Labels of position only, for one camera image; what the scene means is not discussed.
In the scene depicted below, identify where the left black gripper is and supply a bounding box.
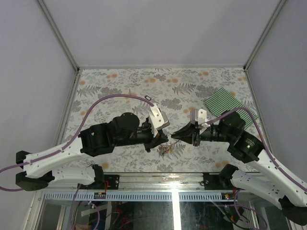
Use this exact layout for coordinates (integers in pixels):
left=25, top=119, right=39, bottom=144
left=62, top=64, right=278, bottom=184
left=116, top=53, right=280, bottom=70
left=116, top=123, right=170, bottom=153

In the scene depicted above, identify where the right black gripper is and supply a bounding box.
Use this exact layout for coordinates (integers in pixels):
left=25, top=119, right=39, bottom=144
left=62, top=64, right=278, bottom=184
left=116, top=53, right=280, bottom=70
left=171, top=120, right=234, bottom=146

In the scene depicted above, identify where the large metal keyring with keys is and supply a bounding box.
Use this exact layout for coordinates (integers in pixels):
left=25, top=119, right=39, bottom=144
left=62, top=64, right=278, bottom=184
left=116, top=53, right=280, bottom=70
left=158, top=144, right=173, bottom=156

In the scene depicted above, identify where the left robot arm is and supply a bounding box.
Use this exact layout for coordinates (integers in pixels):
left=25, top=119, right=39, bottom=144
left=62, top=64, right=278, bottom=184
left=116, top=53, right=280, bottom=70
left=15, top=113, right=169, bottom=191

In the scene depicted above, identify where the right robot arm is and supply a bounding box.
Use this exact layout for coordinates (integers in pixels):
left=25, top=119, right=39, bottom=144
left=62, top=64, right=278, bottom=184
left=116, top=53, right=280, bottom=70
left=171, top=109, right=307, bottom=226

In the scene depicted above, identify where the green striped folded cloth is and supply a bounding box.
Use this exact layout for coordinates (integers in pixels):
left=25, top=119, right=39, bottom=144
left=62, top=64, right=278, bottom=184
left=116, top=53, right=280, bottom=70
left=204, top=88, right=258, bottom=129

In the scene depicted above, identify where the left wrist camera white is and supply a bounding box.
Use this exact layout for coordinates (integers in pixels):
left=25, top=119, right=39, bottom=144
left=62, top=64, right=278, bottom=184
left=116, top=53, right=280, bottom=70
left=149, top=103, right=170, bottom=137

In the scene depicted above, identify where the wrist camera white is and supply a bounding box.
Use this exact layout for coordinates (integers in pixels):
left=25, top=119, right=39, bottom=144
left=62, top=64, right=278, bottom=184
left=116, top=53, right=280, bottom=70
left=149, top=103, right=170, bottom=137
left=190, top=109, right=210, bottom=128

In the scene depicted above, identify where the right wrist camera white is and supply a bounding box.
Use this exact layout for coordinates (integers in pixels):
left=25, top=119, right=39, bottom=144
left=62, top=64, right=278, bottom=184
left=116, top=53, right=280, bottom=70
left=190, top=109, right=210, bottom=128

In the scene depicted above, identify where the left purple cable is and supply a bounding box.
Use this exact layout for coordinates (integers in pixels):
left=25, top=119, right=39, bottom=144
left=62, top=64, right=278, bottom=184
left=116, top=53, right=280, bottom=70
left=0, top=94, right=155, bottom=192

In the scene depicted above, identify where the purple cable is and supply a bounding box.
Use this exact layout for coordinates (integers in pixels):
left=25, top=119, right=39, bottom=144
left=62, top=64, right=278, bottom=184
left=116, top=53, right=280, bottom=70
left=0, top=94, right=155, bottom=192
left=207, top=106, right=307, bottom=194

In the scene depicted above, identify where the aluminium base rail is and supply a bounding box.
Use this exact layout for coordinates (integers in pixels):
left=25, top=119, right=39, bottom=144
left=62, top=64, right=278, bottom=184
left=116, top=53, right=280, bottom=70
left=105, top=172, right=224, bottom=193

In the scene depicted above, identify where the white slotted cable duct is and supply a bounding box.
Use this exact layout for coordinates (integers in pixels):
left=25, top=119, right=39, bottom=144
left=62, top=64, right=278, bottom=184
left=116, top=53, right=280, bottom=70
left=44, top=191, right=234, bottom=202

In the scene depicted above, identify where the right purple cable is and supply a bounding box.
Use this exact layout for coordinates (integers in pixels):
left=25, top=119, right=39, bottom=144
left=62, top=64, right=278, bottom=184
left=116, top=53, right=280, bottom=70
left=207, top=106, right=307, bottom=194

